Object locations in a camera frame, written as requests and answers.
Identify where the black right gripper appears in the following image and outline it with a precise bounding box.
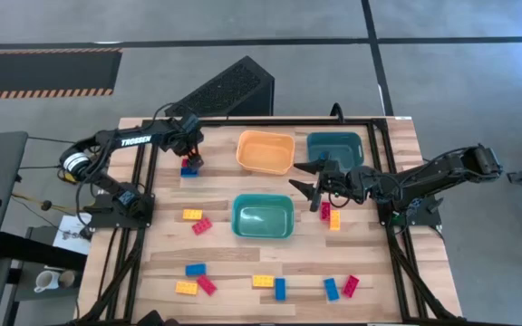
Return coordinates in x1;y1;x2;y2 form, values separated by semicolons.
287;156;363;214

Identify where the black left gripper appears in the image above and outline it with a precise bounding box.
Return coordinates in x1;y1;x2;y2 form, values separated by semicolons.
163;118;206;172

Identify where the dark blue-grey plastic bin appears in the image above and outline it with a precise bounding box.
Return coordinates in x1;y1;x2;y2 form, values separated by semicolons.
305;130;365;174

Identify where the yellow plastic bin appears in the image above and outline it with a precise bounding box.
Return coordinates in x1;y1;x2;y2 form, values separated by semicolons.
235;129;296;177

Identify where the teal green plastic bin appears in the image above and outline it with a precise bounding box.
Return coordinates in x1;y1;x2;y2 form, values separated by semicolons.
230;193;296;240

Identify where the black perforated computer case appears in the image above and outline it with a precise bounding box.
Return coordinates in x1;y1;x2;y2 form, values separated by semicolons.
164;55;276;118

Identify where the white paper sheet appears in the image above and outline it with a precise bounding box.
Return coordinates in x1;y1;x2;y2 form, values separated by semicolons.
52;213;93;256

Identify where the black hazard-striped floor mat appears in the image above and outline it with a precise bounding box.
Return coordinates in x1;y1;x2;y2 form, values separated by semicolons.
0;47;124;101

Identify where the brown cup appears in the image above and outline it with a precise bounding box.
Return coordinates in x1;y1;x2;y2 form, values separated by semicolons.
58;270;77;290

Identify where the dark low side shelf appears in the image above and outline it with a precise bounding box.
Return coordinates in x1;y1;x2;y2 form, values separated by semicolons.
14;225;88;302

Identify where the white mug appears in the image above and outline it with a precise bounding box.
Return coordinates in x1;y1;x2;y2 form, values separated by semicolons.
33;270;62;294

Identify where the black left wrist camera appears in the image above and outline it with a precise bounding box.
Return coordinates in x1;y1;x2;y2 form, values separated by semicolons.
179;112;201;133

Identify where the black aluminium table frame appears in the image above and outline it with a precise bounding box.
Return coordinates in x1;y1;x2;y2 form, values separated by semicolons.
68;116;466;326

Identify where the yellow floor cable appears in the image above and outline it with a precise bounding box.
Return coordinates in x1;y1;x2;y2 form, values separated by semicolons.
11;192;83;214

